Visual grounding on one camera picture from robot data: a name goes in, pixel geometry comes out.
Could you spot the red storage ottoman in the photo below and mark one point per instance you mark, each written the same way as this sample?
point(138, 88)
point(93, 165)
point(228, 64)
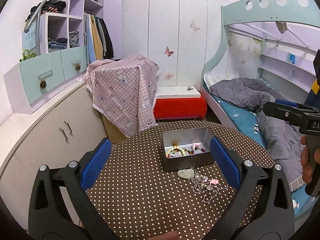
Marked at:
point(180, 109)

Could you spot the hanging clothes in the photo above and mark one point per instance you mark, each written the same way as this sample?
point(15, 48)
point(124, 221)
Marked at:
point(97, 39)

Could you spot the pine cone ornament right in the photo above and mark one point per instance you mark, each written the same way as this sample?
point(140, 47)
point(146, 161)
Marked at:
point(78, 67)

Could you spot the dark clothes pile on shelf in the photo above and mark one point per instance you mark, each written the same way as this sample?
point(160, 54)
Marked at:
point(56, 6)

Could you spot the folded jeans stack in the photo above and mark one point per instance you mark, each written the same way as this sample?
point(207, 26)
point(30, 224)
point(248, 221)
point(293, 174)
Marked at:
point(61, 43)

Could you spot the teal drawer left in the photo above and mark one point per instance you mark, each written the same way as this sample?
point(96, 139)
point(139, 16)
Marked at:
point(22, 82)

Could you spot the green plant decoration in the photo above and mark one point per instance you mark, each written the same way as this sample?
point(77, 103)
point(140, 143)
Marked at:
point(26, 54)

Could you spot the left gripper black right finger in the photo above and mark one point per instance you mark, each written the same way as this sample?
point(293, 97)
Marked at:
point(242, 175)

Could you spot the teal drawer right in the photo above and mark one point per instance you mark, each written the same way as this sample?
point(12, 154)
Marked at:
point(70, 57)

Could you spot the pine cone ornament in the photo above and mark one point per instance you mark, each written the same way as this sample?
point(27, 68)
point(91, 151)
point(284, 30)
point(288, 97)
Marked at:
point(78, 67)
point(43, 84)

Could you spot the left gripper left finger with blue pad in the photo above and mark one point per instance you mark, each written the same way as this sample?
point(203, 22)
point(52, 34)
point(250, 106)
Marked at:
point(78, 176)

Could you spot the beige low cabinet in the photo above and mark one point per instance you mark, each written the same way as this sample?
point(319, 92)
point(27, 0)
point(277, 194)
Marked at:
point(62, 130)

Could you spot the pink butterfly sticker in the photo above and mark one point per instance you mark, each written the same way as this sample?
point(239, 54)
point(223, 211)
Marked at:
point(168, 52)

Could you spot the curved metal pole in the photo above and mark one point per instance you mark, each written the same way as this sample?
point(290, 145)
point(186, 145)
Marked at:
point(34, 16)

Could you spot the pine cone ornament left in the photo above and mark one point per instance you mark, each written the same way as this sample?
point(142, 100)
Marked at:
point(43, 84)

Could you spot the teal bunk bed frame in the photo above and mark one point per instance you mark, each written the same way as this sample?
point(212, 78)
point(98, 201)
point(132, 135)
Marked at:
point(274, 41)

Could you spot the purple shelf unit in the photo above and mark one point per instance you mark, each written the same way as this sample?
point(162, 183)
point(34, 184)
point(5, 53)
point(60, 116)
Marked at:
point(58, 25)

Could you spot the person's right hand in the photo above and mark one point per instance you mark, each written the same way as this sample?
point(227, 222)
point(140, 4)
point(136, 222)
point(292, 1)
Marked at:
point(304, 159)

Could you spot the white board on ottoman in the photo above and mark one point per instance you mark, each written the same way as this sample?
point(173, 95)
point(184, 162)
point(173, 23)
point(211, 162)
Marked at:
point(178, 92)

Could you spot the beige butterfly sticker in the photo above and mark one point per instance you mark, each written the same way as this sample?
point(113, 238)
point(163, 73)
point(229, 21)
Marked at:
point(194, 27)

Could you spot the white wardrobe doors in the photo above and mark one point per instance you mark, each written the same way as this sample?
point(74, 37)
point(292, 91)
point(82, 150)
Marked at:
point(149, 26)

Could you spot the grey metal tin box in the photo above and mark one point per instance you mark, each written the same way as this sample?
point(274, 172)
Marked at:
point(177, 153)

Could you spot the teal bed sheet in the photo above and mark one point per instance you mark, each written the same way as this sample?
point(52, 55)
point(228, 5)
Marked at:
point(246, 122)

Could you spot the pink bow hair clip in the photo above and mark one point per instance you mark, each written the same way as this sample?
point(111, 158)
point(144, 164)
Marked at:
point(195, 146)

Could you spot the white jade pendant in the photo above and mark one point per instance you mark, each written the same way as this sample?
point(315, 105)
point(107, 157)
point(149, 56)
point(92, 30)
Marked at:
point(186, 173)

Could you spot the pink charm ornament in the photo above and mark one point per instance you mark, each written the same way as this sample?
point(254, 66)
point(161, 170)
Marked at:
point(204, 182)

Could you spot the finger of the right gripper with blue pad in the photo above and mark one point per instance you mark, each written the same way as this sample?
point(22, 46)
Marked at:
point(287, 103)

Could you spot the pink checked bear cloth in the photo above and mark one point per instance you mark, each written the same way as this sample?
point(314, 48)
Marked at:
point(124, 91)

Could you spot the grey duvet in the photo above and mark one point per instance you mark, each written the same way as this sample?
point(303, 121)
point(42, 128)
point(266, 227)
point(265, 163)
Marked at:
point(282, 139)

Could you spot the teal drawer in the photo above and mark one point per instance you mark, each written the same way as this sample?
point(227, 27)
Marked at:
point(22, 82)
point(70, 57)

